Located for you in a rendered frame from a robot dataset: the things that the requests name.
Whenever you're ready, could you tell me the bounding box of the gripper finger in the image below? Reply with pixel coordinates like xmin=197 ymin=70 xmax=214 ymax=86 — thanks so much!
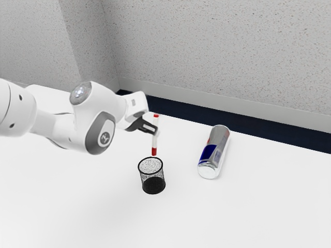
xmin=138 ymin=118 xmax=159 ymax=136

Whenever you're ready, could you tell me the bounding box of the white pen with red caps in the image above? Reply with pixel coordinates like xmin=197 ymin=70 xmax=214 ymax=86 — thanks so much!
xmin=151 ymin=113 xmax=160 ymax=156

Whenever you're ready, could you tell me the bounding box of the black mesh pen holder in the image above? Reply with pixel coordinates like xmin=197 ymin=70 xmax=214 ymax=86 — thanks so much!
xmin=138 ymin=157 xmax=167 ymax=195

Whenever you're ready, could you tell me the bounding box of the silver and blue drink can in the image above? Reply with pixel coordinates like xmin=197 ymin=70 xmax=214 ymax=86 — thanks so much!
xmin=197 ymin=124 xmax=231 ymax=180

